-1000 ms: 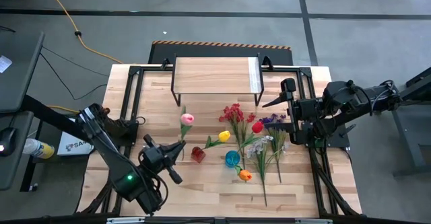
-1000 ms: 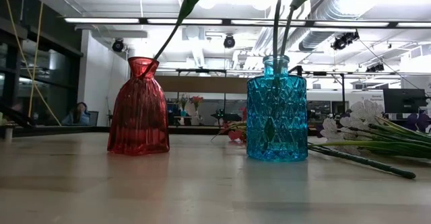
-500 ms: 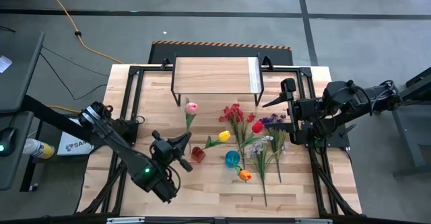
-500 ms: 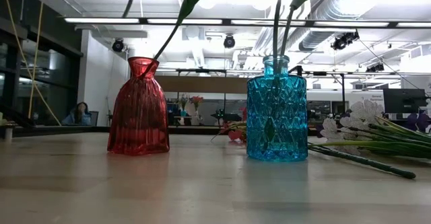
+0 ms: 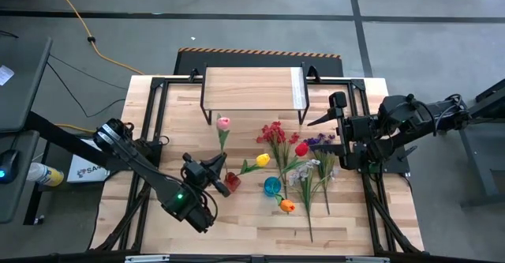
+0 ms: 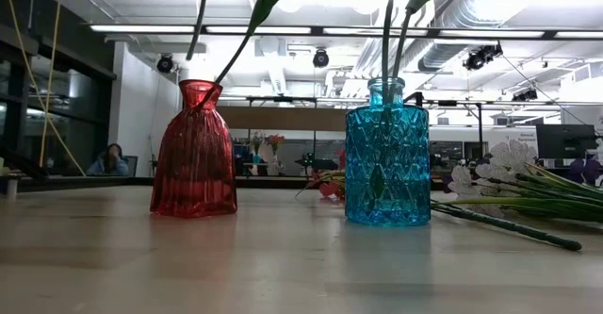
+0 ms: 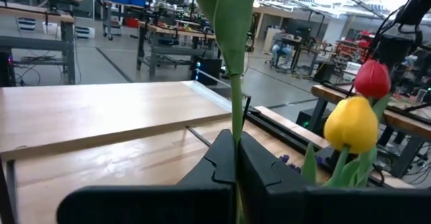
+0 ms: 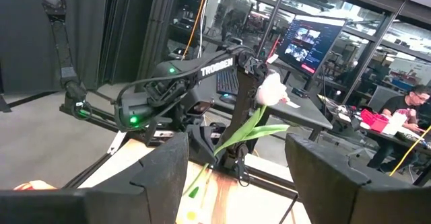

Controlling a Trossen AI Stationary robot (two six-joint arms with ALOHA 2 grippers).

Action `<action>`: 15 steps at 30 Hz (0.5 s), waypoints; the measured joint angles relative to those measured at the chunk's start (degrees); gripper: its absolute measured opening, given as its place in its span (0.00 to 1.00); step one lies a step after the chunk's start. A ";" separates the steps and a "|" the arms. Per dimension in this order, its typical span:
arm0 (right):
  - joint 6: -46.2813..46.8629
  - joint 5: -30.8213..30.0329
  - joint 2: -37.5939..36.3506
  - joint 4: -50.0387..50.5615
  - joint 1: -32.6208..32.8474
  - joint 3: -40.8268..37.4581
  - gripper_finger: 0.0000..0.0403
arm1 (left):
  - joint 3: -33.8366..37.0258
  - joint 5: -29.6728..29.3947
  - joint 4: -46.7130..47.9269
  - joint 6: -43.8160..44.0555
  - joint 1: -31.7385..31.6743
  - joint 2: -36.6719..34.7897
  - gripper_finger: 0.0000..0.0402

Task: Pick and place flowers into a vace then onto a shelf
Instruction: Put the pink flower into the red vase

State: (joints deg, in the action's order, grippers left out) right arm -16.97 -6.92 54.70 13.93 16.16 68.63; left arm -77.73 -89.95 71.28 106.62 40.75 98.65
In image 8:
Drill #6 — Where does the black jointed support arm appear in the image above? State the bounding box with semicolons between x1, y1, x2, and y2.
23;0;89;119

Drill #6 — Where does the lit computer monitor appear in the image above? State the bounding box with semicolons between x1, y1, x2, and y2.
275;14;347;75

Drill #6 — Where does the white paper sheet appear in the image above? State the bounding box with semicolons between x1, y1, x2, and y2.
281;98;301;110

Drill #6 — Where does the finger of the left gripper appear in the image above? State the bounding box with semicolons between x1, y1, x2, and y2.
188;125;218;166

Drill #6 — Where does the person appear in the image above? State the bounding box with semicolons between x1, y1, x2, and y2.
366;84;431;171

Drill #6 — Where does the pink tulip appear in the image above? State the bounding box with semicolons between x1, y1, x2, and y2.
183;71;291;197

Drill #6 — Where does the orange tulip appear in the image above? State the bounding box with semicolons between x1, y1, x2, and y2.
13;180;57;191

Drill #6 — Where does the red plastic bin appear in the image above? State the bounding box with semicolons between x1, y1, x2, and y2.
360;108;390;133

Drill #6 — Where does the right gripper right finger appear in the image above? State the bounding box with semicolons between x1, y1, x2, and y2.
285;133;371;224

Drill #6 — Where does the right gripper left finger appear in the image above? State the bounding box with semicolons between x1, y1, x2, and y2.
84;132;189;224

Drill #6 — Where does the black keyboard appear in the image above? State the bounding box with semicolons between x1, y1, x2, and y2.
215;67;240;97

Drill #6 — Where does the black computer mouse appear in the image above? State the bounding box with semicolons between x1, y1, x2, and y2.
219;94;237;105

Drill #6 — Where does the grey desk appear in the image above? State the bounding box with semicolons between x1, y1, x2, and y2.
262;82;334;141

